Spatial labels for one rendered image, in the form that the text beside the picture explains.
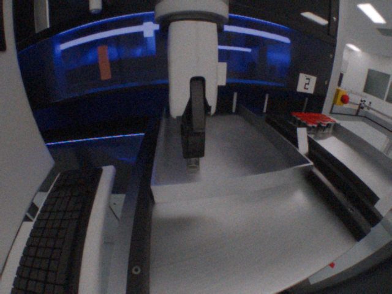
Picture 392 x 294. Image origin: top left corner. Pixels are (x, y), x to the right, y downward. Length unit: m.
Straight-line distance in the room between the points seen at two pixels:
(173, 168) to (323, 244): 0.25
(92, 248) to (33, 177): 0.28
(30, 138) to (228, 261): 0.52
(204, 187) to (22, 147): 0.46
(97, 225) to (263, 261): 0.28
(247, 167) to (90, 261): 0.32
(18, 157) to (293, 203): 0.58
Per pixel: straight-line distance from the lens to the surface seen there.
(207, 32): 0.15
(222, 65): 0.41
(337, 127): 0.65
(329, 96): 0.71
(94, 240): 0.31
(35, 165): 0.52
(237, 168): 0.27
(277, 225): 0.21
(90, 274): 0.30
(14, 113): 0.49
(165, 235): 0.19
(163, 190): 0.19
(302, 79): 0.56
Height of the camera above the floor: 1.05
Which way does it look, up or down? 32 degrees down
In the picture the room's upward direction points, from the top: straight up
